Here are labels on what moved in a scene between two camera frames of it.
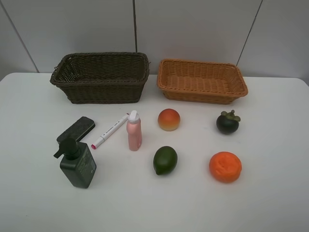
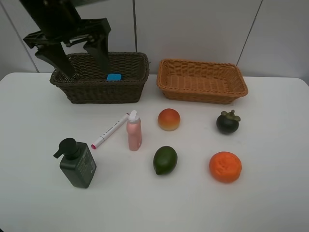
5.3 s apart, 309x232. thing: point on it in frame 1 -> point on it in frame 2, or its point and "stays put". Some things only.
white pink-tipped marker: x=94 y=145 stays put
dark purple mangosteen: x=228 y=123 stays put
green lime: x=165 y=160 stays put
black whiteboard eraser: x=83 y=125 -> x=113 y=77
